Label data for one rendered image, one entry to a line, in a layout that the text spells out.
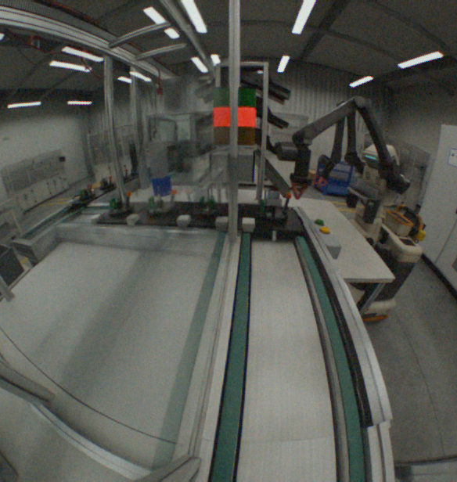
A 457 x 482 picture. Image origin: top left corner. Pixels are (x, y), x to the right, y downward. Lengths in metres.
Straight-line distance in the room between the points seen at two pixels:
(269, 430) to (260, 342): 0.18
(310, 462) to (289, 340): 0.25
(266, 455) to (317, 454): 0.09
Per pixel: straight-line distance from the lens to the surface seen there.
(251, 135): 0.48
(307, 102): 9.85
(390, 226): 1.58
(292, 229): 0.68
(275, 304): 0.46
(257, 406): 0.37
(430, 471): 0.41
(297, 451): 0.38
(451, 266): 3.46
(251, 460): 0.37
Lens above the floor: 1.28
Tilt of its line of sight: 33 degrees down
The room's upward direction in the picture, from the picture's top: straight up
